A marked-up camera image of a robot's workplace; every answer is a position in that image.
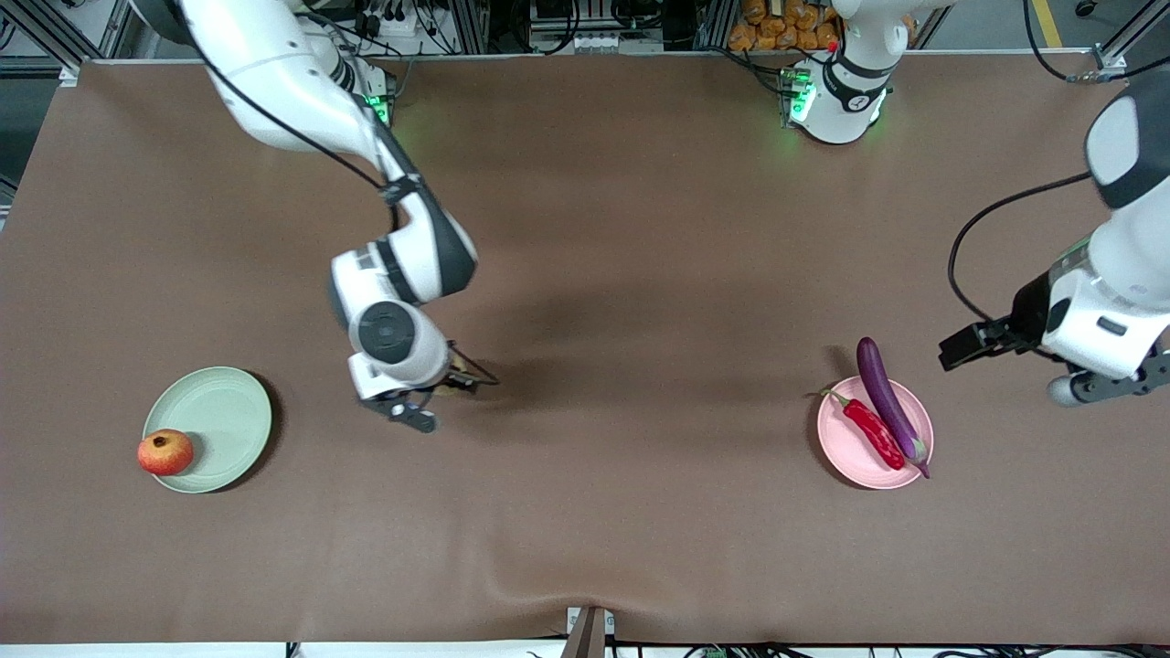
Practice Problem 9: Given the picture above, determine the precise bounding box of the purple eggplant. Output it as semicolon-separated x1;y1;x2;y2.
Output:
856;336;931;480

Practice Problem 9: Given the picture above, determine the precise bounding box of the red chili pepper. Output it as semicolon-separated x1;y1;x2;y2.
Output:
820;388;907;472

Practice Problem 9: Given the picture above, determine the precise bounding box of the red apple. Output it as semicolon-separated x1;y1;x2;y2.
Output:
137;429;195;477

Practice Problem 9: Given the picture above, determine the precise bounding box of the pink plate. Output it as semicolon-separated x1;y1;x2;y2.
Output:
816;375;935;491

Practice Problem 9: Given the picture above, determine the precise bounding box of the brown table mat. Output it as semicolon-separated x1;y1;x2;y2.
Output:
0;53;1170;645

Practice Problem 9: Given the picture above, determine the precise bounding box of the light green plate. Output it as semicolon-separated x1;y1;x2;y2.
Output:
142;366;273;494

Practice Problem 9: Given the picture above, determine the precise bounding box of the white power strip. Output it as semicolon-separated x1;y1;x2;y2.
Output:
569;32;665;54

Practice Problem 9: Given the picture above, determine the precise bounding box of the bag of orange items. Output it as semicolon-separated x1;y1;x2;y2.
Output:
729;0;846;53

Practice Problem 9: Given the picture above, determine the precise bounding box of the grey metal bracket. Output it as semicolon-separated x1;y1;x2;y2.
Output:
562;606;615;658

